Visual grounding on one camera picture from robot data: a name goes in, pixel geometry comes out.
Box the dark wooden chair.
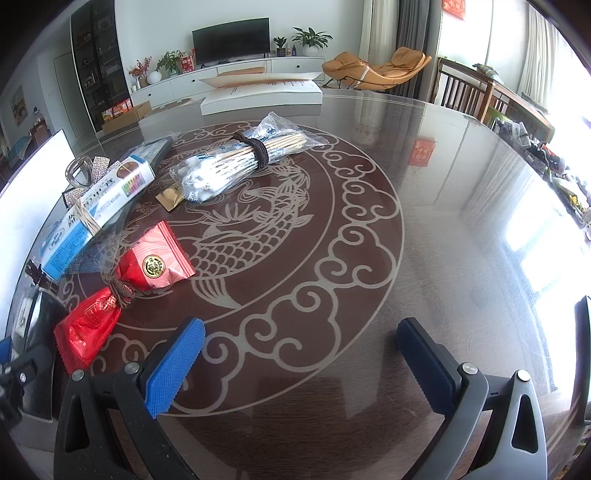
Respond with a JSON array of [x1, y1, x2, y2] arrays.
[[485, 83, 555, 144], [431, 58, 492, 121]]

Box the black television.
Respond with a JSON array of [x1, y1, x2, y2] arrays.
[[191, 17, 271, 65]]

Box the large green potted plant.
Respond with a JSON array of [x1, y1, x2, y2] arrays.
[[292, 27, 333, 57]]

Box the orange lounge chair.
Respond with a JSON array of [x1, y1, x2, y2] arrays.
[[322, 46, 432, 92]]

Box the black keyboard in plastic bag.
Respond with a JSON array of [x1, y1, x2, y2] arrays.
[[117, 131, 178, 174]]

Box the chopsticks bundle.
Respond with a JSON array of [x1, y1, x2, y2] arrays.
[[168, 112, 326, 204]]

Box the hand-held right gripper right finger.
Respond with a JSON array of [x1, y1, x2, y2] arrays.
[[397, 316, 548, 480]]

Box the rhinestone bow hair clip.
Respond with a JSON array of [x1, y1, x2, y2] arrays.
[[62, 157, 122, 209]]

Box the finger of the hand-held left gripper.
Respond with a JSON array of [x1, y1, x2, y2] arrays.
[[0, 339, 51, 430]]

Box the dark chair back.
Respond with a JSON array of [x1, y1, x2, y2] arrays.
[[573, 295, 591, 421]]

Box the grey curtain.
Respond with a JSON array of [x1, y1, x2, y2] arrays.
[[362, 0, 439, 100]]

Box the red packet with gold emblem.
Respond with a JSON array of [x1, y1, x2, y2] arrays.
[[113, 220, 197, 294]]

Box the tan rubber band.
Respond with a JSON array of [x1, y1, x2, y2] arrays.
[[74, 196, 102, 234]]

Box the white board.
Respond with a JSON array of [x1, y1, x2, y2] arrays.
[[0, 129, 75, 287]]

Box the bushy green potted plant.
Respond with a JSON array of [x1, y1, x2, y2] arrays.
[[156, 50, 184, 77]]

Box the cardboard boxes with snacks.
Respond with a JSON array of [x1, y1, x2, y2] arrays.
[[100, 100, 153, 125]]

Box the black hair claw clip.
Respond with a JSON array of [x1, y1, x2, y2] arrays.
[[25, 259, 61, 296]]

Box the blue and white box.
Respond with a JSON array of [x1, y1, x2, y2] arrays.
[[42, 156, 155, 281]]

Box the red flowers in vase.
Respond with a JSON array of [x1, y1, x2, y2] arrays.
[[128, 56, 153, 90]]

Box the brown hair tie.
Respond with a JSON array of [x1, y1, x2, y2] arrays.
[[231, 130, 271, 169], [102, 270, 139, 309]]

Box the transparent plastic hair clip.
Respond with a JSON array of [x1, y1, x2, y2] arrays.
[[68, 156, 94, 189]]

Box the white television cabinet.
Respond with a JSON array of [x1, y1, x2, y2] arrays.
[[129, 55, 326, 109]]

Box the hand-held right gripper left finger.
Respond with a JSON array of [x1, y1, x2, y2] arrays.
[[54, 316, 206, 480]]

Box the small gold packet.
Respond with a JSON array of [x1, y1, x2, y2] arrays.
[[156, 180, 185, 210]]

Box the cluttered small items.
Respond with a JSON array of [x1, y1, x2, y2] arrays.
[[489, 115, 591, 232]]

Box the plain red snack packet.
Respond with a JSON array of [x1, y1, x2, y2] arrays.
[[53, 286, 123, 376]]

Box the framed wall picture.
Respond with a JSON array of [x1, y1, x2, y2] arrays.
[[10, 85, 25, 126]]

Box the black glass display cabinet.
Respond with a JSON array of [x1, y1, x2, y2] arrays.
[[70, 0, 132, 134]]

